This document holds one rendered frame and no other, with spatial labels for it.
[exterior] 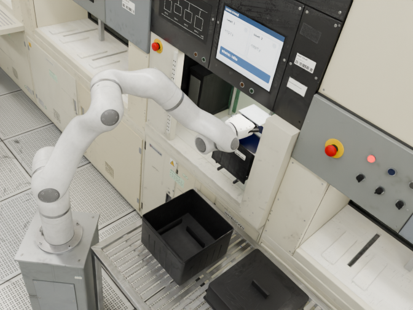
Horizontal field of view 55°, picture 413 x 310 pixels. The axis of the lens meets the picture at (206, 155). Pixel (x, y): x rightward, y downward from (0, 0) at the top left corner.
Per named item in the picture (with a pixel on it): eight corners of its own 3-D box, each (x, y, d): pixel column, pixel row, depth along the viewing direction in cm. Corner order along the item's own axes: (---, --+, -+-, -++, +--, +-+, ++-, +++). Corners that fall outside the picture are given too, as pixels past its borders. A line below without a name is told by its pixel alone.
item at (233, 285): (202, 297, 156) (206, 280, 148) (252, 259, 173) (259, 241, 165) (255, 358, 142) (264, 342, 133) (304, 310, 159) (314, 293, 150)
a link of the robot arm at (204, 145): (232, 125, 152) (216, 122, 159) (208, 137, 145) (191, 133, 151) (235, 145, 156) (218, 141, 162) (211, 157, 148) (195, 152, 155)
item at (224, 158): (207, 162, 187) (219, 107, 167) (236, 146, 199) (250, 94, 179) (244, 192, 176) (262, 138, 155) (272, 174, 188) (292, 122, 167)
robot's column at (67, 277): (39, 341, 207) (13, 259, 157) (55, 292, 228) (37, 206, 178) (92, 347, 209) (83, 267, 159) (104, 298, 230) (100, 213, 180)
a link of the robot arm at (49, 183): (56, 180, 154) (56, 212, 143) (26, 170, 147) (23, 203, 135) (128, 87, 134) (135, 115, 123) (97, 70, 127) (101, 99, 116)
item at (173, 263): (188, 212, 188) (192, 187, 177) (227, 252, 174) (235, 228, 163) (139, 240, 172) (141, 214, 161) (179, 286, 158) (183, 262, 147)
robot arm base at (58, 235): (28, 251, 161) (21, 222, 148) (44, 215, 175) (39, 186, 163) (75, 256, 162) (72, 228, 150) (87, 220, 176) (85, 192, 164)
